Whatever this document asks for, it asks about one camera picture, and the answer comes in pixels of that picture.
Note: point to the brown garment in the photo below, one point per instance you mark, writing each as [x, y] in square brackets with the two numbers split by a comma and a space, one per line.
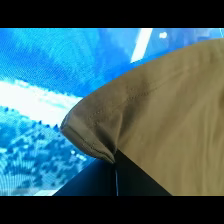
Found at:
[166, 116]

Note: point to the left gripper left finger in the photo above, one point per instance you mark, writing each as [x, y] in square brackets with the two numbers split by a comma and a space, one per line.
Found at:
[93, 181]

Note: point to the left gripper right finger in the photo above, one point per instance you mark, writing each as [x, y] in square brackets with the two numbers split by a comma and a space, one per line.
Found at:
[136, 180]

